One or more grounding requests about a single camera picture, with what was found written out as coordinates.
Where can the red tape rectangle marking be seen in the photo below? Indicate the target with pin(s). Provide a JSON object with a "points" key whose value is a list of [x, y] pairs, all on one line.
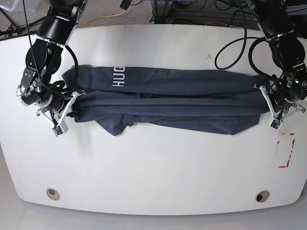
{"points": [[284, 151]]}

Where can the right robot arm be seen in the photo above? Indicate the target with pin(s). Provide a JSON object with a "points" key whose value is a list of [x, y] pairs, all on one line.
{"points": [[43, 59]]}

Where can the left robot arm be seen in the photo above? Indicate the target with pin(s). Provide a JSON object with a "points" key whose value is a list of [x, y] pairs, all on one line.
{"points": [[287, 53]]}

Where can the table cable grommet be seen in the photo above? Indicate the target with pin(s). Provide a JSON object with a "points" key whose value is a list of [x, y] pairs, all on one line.
{"points": [[262, 196], [53, 194]]}

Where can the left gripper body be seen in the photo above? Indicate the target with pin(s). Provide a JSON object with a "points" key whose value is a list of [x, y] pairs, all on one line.
{"points": [[279, 103]]}

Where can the blue T-shirt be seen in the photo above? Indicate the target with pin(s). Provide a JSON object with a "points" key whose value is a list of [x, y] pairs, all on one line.
{"points": [[213, 101]]}

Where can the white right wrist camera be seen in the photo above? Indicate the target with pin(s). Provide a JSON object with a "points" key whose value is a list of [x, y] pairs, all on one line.
{"points": [[60, 129]]}

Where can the right table cable grommet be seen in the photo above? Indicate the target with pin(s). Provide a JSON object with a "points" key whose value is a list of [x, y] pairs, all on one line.
{"points": [[262, 196]]}

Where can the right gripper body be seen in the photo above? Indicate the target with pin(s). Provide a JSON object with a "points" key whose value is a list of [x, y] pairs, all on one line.
{"points": [[56, 108]]}

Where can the left table cable grommet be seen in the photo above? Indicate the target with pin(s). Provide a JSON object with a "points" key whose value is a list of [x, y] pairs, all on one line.
{"points": [[53, 194]]}

